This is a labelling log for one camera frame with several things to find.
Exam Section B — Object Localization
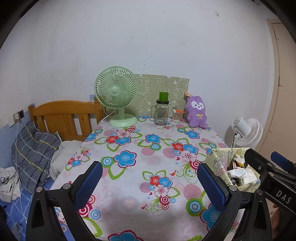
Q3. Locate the crumpled grey cloth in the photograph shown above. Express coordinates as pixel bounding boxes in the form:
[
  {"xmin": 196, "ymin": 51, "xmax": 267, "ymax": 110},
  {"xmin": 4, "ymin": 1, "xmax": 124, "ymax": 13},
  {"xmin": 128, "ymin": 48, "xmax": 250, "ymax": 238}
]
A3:
[{"xmin": 0, "ymin": 166, "xmax": 22, "ymax": 203}]

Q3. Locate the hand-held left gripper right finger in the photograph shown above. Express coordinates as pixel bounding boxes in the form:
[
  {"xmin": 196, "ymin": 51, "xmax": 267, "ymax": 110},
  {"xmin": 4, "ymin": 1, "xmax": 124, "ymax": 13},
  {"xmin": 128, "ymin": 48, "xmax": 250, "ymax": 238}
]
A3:
[{"xmin": 197, "ymin": 163, "xmax": 273, "ymax": 241}]

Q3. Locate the beige door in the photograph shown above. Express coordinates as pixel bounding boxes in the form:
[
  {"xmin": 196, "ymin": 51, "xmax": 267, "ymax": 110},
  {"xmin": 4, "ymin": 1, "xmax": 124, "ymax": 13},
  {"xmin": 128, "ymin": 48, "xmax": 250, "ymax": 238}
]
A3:
[{"xmin": 261, "ymin": 19, "xmax": 296, "ymax": 153}]

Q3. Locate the green printed foam board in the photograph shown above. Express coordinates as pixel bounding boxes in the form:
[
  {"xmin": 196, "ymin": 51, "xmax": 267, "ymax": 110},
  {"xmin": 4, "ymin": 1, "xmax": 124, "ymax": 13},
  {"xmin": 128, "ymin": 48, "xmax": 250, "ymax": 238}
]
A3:
[{"xmin": 134, "ymin": 74, "xmax": 189, "ymax": 117}]

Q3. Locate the person's right hand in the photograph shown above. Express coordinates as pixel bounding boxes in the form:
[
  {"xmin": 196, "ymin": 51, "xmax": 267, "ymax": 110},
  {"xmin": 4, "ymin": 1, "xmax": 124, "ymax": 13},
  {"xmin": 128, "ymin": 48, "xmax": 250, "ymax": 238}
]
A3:
[{"xmin": 271, "ymin": 203, "xmax": 282, "ymax": 239}]

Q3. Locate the floral tablecloth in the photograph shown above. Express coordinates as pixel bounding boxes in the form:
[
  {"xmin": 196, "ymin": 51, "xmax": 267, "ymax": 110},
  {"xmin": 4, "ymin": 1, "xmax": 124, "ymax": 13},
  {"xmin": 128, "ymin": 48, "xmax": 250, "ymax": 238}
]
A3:
[{"xmin": 50, "ymin": 115, "xmax": 245, "ymax": 241}]

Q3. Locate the grey plaid pillow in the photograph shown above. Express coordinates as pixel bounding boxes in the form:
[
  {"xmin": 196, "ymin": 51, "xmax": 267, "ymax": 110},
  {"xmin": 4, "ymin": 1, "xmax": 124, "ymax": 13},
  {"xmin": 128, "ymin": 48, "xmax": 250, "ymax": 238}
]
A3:
[{"xmin": 11, "ymin": 121, "xmax": 62, "ymax": 192}]

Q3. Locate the wooden headboard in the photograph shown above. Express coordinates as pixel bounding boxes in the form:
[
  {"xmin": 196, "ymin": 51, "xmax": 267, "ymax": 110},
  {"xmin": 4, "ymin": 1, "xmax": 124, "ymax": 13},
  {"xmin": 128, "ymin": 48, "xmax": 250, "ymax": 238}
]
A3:
[{"xmin": 28, "ymin": 97, "xmax": 105, "ymax": 142}]

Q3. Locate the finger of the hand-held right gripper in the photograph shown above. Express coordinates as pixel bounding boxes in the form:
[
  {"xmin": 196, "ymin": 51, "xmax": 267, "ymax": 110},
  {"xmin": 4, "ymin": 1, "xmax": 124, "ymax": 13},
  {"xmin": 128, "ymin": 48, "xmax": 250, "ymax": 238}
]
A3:
[
  {"xmin": 270, "ymin": 151, "xmax": 296, "ymax": 178},
  {"xmin": 245, "ymin": 148, "xmax": 282, "ymax": 184}
]

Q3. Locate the green desk fan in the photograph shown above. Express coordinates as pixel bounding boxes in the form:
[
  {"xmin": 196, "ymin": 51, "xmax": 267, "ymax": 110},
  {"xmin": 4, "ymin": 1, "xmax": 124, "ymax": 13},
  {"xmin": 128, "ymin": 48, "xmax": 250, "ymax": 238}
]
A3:
[{"xmin": 94, "ymin": 67, "xmax": 139, "ymax": 127}]

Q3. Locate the clear striped plastic bag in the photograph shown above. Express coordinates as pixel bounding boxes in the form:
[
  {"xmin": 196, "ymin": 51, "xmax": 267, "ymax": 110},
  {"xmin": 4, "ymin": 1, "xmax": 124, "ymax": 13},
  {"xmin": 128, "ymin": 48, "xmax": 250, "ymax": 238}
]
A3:
[{"xmin": 218, "ymin": 151, "xmax": 232, "ymax": 172}]

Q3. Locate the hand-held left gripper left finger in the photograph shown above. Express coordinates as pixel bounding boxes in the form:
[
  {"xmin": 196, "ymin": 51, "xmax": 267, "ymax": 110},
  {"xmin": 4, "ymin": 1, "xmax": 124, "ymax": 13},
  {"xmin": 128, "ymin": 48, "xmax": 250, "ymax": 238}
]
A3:
[{"xmin": 25, "ymin": 161, "xmax": 103, "ymax": 241}]

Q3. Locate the white standing fan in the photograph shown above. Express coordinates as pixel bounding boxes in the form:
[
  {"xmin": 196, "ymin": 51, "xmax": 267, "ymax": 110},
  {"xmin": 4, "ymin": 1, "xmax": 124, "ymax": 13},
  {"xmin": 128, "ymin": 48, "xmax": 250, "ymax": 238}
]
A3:
[{"xmin": 232, "ymin": 116, "xmax": 263, "ymax": 151}]

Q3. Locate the pale grey blanket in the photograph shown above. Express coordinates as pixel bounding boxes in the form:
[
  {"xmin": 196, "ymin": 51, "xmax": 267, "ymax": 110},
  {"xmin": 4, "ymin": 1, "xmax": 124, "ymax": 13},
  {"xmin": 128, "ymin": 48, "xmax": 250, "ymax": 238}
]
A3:
[{"xmin": 50, "ymin": 140, "xmax": 84, "ymax": 181}]

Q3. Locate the yellow printed storage box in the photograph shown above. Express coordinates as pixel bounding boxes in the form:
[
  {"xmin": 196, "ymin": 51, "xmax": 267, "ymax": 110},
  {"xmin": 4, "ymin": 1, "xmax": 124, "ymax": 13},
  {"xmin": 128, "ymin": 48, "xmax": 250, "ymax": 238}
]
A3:
[{"xmin": 205, "ymin": 147, "xmax": 262, "ymax": 194}]

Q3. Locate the purple plush bunny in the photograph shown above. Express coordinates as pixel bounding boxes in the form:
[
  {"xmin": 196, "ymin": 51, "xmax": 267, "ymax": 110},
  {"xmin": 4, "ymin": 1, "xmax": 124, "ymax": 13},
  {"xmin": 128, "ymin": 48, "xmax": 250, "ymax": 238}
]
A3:
[{"xmin": 185, "ymin": 93, "xmax": 208, "ymax": 128}]

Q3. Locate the cotton swab jar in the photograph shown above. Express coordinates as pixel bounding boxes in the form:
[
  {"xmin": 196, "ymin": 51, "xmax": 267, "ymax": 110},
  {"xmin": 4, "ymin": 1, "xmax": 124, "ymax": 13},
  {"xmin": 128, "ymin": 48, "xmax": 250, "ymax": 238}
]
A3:
[{"xmin": 171, "ymin": 109, "xmax": 184, "ymax": 122}]

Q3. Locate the white fan cable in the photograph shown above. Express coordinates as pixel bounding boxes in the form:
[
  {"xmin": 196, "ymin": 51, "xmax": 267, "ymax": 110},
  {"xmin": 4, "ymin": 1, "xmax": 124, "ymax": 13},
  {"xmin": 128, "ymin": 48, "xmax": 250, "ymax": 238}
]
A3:
[{"xmin": 98, "ymin": 109, "xmax": 114, "ymax": 126}]

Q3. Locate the glass jar with green lid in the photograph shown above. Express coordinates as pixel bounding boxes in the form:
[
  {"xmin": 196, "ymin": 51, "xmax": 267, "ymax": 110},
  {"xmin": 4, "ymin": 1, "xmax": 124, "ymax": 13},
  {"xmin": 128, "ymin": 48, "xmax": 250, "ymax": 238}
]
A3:
[{"xmin": 151, "ymin": 92, "xmax": 171, "ymax": 126}]

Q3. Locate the blue checked bed sheet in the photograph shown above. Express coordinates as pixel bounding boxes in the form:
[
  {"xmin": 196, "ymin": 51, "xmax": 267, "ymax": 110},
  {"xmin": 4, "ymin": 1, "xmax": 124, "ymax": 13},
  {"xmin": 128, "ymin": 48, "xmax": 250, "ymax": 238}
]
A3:
[{"xmin": 0, "ymin": 178, "xmax": 70, "ymax": 241}]

